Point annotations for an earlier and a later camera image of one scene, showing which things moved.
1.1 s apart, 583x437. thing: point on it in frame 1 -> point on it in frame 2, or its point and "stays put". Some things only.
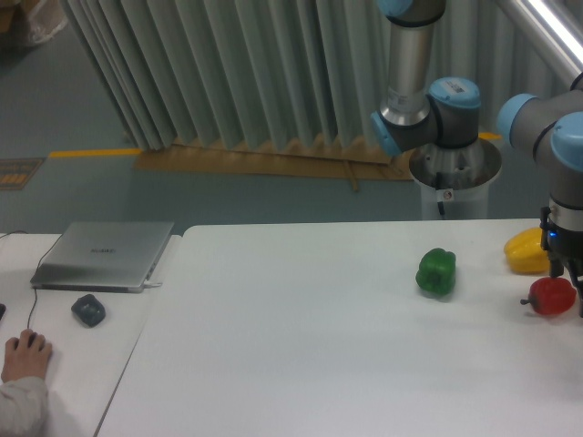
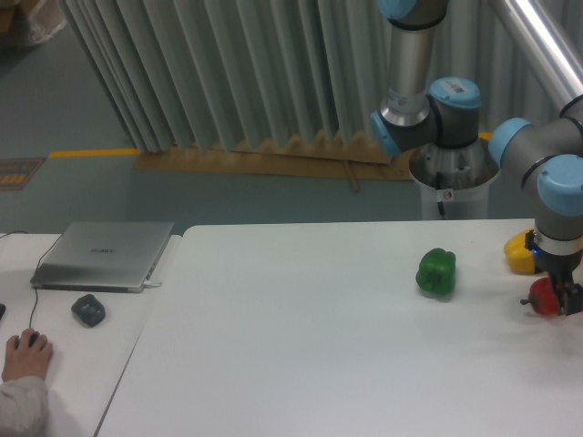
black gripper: x=562 y=239 -> x=559 y=268
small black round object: x=89 y=310 stays put
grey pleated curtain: x=229 y=71 stays put
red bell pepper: x=551 y=295 stays put
